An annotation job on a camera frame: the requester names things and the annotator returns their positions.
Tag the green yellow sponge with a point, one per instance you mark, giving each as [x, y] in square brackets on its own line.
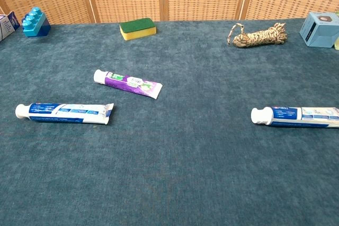
[137, 28]

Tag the light green plastic dustpan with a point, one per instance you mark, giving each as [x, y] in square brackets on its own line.
[337, 43]

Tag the white blue carton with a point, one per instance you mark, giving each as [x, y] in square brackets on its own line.
[6, 26]

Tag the teal table cloth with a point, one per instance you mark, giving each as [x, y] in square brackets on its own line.
[169, 170]

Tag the purple toothpaste tube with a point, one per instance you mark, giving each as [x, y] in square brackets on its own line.
[127, 83]

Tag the blue toy building block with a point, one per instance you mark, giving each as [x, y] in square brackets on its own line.
[34, 25]

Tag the blue white toothpaste tube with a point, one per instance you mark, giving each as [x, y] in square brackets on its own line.
[286, 116]
[61, 113]

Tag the light blue cardboard box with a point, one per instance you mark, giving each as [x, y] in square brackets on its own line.
[317, 30]

